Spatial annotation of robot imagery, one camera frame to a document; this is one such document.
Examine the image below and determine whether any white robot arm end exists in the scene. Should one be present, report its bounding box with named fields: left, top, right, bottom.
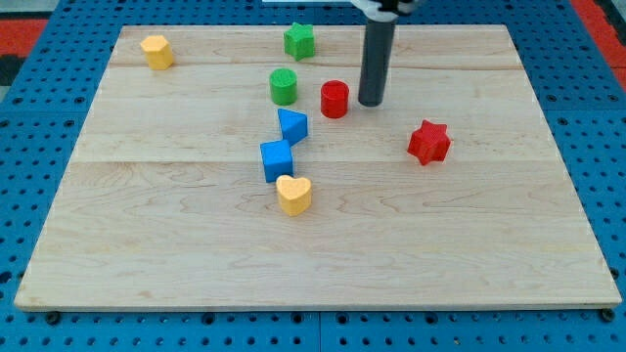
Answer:
left=350, top=0, right=424, bottom=22

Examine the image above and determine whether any yellow heart block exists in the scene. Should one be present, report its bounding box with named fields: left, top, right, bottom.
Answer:
left=276, top=175, right=312, bottom=216

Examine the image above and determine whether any red star block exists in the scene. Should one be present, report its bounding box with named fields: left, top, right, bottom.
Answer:
left=407, top=119, right=451, bottom=165

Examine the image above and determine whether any green star block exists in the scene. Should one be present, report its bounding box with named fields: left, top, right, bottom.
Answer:
left=284, top=22, right=316, bottom=61

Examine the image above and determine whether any blue cube block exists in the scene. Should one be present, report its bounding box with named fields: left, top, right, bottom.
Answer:
left=260, top=140, right=293, bottom=183

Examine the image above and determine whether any blue triangle block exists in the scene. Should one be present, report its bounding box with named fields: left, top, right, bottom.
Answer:
left=278, top=109, right=308, bottom=146

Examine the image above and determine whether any red cylinder block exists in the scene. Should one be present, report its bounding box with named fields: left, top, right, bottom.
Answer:
left=320, top=80, right=349, bottom=118

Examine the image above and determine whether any light wooden board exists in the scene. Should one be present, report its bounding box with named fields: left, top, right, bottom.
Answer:
left=15, top=24, right=621, bottom=312

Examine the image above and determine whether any green cylinder block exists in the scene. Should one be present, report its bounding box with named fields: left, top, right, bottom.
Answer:
left=269, top=67, right=297, bottom=106

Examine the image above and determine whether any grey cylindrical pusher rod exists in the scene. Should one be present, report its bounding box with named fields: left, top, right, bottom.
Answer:
left=358, top=20, right=396, bottom=108

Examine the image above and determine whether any yellow pentagon block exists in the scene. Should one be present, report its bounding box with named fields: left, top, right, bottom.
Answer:
left=140, top=35, right=174, bottom=70

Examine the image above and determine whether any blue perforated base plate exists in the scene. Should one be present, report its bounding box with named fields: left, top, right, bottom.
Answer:
left=1, top=0, right=625, bottom=351

